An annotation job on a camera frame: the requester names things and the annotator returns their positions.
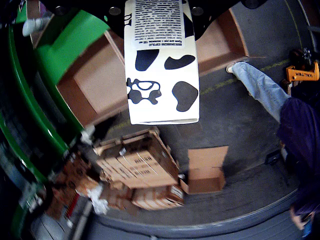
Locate opened flat cardboard box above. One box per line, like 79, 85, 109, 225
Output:
179, 145, 230, 195

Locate stacked printed cardboard boxes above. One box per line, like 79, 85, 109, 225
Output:
93, 126, 186, 211

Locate white cow print box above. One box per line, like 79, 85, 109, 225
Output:
123, 0, 201, 125

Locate crumpled white paper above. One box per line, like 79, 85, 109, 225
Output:
87, 186, 110, 216

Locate small printed cardboard boxes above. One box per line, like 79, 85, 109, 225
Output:
44, 149, 101, 221

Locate person in jeans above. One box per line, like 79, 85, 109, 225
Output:
226, 61, 320, 240

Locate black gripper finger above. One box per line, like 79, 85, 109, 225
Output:
186, 0, 268, 41
47, 0, 126, 38

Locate green metal shelf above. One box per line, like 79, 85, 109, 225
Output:
0, 24, 83, 238

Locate cardboard box with side flap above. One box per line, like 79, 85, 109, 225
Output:
103, 8, 251, 77

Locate empty cardboard box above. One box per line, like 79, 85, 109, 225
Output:
56, 29, 131, 128

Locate orange pallet jack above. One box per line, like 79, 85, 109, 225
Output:
282, 48, 320, 88

